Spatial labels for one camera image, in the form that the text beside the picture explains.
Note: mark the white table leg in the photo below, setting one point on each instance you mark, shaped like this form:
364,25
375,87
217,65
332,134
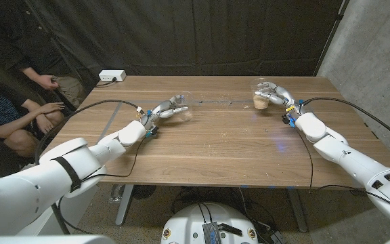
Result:
124,206
298,211

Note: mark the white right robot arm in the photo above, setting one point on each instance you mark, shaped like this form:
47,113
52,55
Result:
350,159

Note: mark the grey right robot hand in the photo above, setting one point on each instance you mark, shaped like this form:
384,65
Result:
284,96

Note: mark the white power strip box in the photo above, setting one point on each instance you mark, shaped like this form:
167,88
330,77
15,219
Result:
112,75

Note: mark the person in khaki trousers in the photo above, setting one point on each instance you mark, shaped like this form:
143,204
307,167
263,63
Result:
29,40

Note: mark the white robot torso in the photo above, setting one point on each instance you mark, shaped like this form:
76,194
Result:
188,220

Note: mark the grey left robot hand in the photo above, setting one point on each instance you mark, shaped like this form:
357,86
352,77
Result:
162,110

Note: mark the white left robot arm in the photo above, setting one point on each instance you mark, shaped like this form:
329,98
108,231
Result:
63,162

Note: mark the black backdrop curtain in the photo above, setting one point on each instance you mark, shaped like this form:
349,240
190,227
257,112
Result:
195,34

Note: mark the sugar-filled clear plastic cup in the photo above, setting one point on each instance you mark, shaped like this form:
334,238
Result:
260,103

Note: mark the black backdrop stand pole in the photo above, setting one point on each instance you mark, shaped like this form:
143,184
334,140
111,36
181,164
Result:
339,16
57,44

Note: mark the black floor fan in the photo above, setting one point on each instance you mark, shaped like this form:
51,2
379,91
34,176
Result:
144,191

